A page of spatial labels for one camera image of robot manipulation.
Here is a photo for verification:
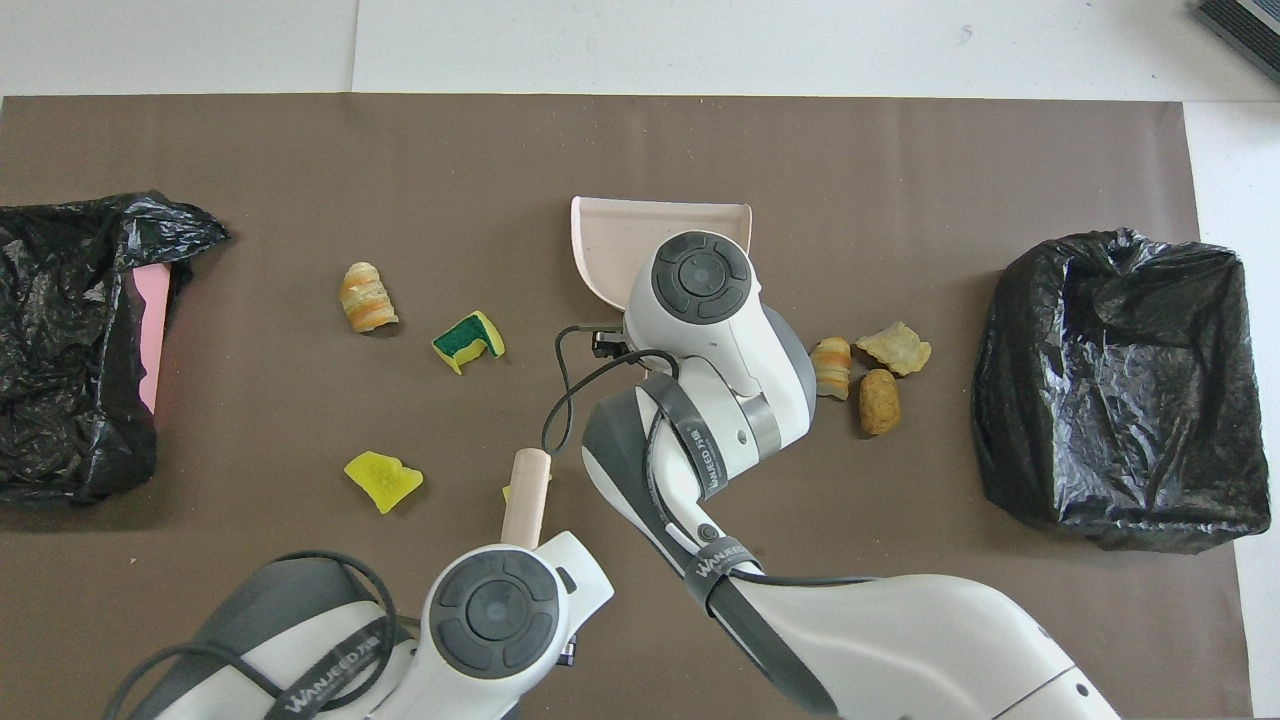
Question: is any pale pink dustpan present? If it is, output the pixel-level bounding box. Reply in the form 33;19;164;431
570;196;754;311

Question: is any yellow green sponge piece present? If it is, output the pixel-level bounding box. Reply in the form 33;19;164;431
432;311;506;375

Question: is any beige hand brush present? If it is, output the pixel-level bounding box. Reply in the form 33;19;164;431
500;448;553;549

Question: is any small striped croissant toy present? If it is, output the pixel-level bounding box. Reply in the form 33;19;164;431
809;336;854;401

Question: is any large striped croissant toy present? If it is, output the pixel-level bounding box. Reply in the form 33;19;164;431
339;262;399;334

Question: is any large yellow sponge piece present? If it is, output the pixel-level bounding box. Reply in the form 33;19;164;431
344;451;425;515

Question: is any brown fried nugget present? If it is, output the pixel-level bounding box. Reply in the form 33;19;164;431
858;369;902;437

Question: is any pale chip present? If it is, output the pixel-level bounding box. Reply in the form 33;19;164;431
854;321;933;378

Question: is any pink plastic bin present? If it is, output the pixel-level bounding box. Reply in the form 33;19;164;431
133;265;171;415

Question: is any black bag lined bin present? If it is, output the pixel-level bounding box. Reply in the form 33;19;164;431
972;228;1273;554

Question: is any loose black trash bag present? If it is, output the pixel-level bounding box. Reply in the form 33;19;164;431
0;191;231;506

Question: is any brown paper table mat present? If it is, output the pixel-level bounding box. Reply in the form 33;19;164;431
0;94;1254;720

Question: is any black ridged device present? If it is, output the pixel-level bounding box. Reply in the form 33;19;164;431
1195;0;1280;83

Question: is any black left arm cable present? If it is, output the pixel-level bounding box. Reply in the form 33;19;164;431
105;550;401;720

